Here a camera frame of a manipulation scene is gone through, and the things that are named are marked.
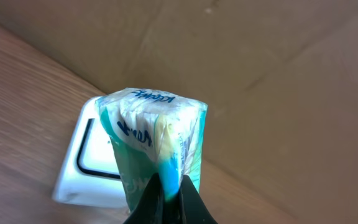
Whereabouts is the white barcode scanner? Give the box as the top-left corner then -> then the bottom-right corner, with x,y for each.
52,97 -> 127,208

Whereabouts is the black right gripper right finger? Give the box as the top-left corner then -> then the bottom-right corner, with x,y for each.
178,175 -> 218,224

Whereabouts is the teal kleenex tissue pack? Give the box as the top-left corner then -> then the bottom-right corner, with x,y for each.
95,88 -> 208,210

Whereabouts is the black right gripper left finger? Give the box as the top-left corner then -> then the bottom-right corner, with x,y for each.
124,174 -> 164,224

